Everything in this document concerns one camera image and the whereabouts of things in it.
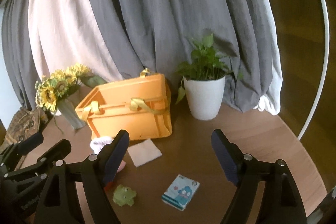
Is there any blue cartoon tissue pack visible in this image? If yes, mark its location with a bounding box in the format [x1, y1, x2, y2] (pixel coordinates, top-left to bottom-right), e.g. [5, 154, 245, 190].
[161, 174, 200, 211]

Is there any brown carved wooden ornament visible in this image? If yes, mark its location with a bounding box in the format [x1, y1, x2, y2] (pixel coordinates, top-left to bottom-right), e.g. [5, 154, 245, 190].
[1, 107, 49, 153]

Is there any grey ribbed vase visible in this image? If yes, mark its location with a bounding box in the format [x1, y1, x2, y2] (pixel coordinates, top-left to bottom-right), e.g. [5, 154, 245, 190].
[58, 99, 86, 130]

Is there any green frog plush toy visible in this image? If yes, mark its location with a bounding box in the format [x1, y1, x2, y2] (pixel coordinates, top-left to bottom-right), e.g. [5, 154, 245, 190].
[113, 184, 137, 206]

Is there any pink plush piece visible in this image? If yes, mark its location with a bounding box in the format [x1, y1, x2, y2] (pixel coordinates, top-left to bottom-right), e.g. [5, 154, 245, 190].
[117, 160, 126, 173]

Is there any yellow sunflower bouquet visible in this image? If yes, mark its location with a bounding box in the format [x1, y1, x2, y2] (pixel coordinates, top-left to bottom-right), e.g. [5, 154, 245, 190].
[35, 63, 107, 115]

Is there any white folded cloth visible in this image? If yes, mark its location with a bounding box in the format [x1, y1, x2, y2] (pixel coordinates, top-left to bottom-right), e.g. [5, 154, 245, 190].
[127, 139, 162, 167]

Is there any orange fabric storage basket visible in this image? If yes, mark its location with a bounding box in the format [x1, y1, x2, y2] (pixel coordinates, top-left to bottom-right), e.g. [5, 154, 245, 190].
[75, 69, 173, 140]

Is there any white curved pole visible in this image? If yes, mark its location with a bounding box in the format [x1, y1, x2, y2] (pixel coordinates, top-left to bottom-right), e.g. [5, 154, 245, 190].
[297, 0, 330, 140]

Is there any white plant pot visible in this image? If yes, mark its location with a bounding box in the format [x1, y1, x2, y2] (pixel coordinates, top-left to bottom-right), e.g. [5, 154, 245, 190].
[183, 76, 226, 121]

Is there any pink curtain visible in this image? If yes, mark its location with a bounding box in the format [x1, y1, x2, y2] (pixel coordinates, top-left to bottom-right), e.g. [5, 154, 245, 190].
[28, 0, 122, 82]

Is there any green leafy plant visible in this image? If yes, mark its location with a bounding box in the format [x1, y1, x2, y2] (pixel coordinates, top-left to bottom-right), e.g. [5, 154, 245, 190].
[175, 33, 243, 105]

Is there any grey curtain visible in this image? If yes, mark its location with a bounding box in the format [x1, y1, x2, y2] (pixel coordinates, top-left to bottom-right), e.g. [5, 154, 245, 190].
[1, 0, 282, 115]

